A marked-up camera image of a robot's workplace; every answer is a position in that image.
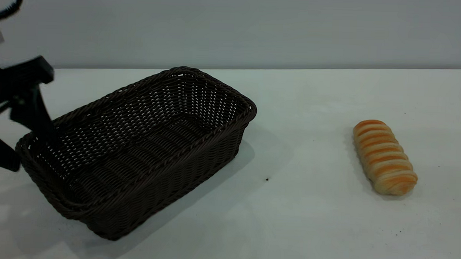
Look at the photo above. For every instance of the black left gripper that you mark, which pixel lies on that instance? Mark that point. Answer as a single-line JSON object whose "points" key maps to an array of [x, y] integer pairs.
{"points": [[13, 79]]}

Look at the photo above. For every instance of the black woven basket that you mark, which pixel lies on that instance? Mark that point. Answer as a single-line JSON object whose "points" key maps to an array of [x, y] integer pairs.
{"points": [[163, 184]]}

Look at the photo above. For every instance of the striped bread roll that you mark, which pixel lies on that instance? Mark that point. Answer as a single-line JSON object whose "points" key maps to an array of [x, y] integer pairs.
{"points": [[384, 158]]}

